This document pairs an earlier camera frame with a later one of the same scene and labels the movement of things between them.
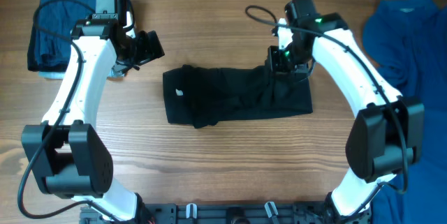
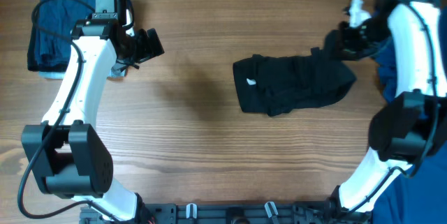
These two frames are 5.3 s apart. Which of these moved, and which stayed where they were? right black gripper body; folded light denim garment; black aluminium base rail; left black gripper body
Moved: right black gripper body
Stayed: left black gripper body; folded light denim garment; black aluminium base rail
